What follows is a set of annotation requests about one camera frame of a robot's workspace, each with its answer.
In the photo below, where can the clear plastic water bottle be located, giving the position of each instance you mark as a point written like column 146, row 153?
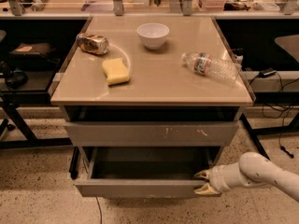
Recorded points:
column 206, row 65

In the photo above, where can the grey top drawer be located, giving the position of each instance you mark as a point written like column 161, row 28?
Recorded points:
column 151, row 134

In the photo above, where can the black power adapter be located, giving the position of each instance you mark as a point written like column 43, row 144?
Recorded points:
column 267, row 72

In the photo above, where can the white bowl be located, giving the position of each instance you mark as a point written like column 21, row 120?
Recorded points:
column 152, row 35

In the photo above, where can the yellow sponge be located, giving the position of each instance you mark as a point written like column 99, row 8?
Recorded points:
column 116, row 71

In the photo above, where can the grey drawer cabinet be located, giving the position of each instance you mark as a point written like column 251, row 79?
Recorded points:
column 160, row 89

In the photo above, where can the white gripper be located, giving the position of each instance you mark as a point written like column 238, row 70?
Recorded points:
column 217, row 178

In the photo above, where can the grey drawer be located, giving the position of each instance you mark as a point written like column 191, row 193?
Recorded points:
column 146, row 172
column 151, row 134

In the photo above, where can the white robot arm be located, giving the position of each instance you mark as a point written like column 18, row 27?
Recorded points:
column 252, row 170

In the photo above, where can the crushed metallic can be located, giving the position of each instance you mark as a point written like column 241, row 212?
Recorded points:
column 94, row 44

